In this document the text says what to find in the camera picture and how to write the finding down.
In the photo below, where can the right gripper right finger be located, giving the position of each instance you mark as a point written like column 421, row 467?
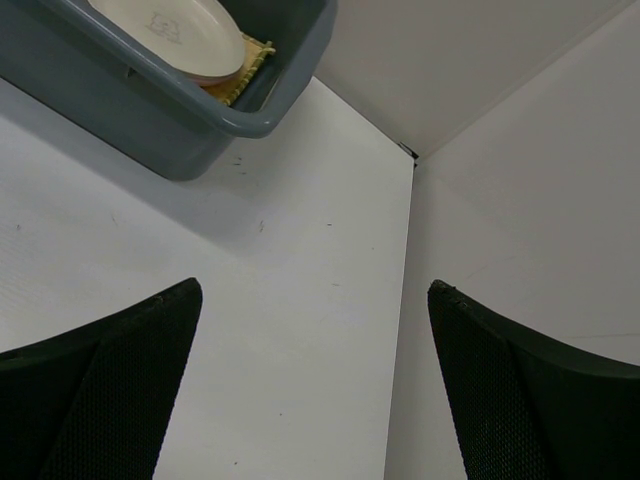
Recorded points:
column 526, row 406

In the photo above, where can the cream bear plate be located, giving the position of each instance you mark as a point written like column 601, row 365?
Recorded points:
column 199, row 38

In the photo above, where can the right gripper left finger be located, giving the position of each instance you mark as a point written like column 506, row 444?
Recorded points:
column 95, row 402

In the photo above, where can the grey plastic bin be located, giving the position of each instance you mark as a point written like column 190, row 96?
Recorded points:
column 75, row 61

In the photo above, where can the yellow bamboo mat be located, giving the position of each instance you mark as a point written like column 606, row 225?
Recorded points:
column 256, row 53

